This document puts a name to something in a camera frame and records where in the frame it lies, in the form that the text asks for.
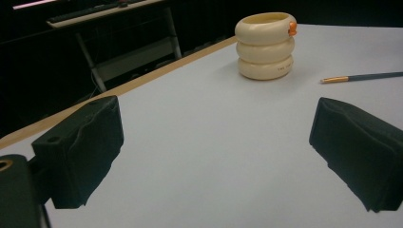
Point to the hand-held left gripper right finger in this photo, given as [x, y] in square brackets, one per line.
[358, 152]

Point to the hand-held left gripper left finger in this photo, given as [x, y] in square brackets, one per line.
[79, 152]

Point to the dark pen with gold tip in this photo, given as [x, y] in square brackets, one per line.
[374, 77]

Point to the cream ringed pen holder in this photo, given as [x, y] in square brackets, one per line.
[264, 53]

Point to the white table sheet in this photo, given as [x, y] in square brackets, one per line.
[206, 142]

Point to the black keyboard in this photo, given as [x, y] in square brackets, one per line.
[82, 12]

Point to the metal stand frame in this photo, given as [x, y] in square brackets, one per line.
[136, 58]

